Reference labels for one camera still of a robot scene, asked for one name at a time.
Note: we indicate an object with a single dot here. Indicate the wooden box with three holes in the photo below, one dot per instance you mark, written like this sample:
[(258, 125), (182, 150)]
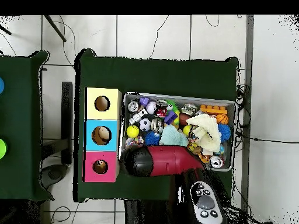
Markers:
[(102, 135)]

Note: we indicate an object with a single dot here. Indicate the green side table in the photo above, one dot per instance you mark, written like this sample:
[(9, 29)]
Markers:
[(21, 126)]

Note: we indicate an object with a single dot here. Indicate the black tripod leg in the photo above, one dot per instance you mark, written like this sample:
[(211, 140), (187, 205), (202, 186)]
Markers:
[(55, 28)]

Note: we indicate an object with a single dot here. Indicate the large blue toy brick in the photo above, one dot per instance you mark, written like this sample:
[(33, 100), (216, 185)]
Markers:
[(170, 116)]

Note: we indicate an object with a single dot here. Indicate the red crushed can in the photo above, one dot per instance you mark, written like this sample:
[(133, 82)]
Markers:
[(161, 108)]

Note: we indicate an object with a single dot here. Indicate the yellow smiley ball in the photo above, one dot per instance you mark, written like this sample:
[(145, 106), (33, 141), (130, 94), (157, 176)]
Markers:
[(132, 131)]

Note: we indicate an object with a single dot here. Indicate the shallow clear mesh bin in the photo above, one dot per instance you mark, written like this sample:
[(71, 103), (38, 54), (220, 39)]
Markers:
[(224, 103)]

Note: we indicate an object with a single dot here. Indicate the orange toy basketball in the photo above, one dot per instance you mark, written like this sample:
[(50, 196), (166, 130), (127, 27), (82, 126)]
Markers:
[(222, 118)]

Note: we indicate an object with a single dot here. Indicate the small soccer ball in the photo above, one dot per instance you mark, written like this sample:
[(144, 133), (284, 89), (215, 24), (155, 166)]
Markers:
[(145, 124)]

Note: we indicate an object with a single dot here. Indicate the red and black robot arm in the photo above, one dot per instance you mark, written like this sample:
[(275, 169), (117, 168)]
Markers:
[(163, 161)]

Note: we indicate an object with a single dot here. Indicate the mint green knitted cloth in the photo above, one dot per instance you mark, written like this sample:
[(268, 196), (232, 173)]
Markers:
[(174, 136)]

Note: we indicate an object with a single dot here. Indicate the blue disc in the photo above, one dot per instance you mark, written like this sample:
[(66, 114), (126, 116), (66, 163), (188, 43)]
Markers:
[(1, 85)]

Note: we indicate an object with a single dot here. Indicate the green disc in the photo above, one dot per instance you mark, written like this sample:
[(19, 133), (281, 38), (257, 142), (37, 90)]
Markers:
[(1, 148)]

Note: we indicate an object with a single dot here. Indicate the dark green table cloth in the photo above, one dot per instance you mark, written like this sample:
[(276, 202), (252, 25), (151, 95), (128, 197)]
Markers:
[(154, 74)]

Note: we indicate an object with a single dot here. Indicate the small blue spiky ball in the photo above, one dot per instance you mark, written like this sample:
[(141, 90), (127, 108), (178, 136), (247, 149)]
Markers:
[(152, 138)]

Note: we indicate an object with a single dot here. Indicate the long orange toy brick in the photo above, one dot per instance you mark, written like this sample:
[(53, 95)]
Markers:
[(213, 109)]

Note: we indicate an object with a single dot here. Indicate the cream knitted cloth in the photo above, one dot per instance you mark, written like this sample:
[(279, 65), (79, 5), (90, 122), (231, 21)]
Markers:
[(208, 133)]

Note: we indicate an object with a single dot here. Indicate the silver topped dark can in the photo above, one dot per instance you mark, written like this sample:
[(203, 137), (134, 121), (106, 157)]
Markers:
[(216, 161)]

